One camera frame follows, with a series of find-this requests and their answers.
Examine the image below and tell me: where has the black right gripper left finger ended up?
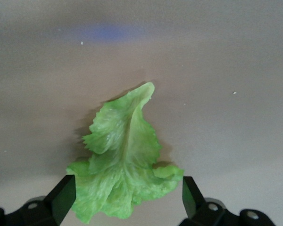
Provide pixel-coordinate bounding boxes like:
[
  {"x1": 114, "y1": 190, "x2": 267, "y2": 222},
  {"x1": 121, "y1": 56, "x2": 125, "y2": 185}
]
[{"x1": 0, "y1": 174, "x2": 76, "y2": 226}]

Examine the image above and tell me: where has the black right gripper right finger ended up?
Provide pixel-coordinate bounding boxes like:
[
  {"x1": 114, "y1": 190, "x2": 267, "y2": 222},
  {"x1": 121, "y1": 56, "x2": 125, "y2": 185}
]
[{"x1": 179, "y1": 176, "x2": 274, "y2": 226}]

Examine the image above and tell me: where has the green lettuce leaf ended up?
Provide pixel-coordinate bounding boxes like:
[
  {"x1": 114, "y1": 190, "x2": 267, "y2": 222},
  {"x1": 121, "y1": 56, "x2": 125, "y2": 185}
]
[{"x1": 66, "y1": 81, "x2": 184, "y2": 224}]

